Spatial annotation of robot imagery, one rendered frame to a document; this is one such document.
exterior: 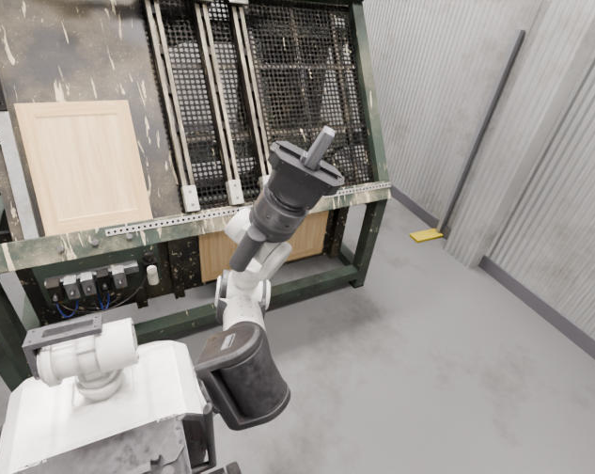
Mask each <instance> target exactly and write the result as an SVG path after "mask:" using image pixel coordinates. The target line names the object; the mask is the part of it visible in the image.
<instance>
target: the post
mask: <svg viewBox="0 0 595 474"><path fill-rule="evenodd" d="M0 376H1V378H2V379H3V380H4V382H5V383H6V385H7V386H8V388H9V390H10V391H11V393H12V392H13V391H14V390H15V389H16V388H17V387H18V386H19V385H20V384H21V383H22V382H24V381H25V380H26V379H28V377H27V375H26V373H25V372H24V370H23V368H22V366H21V364H20V363H19V361H18V360H17V358H16V356H15V355H14V354H13V352H12V351H11V349H10V347H9V346H8V343H7V342H6V340H5V338H4V337H3V335H2V334H1V332H0Z"/></svg>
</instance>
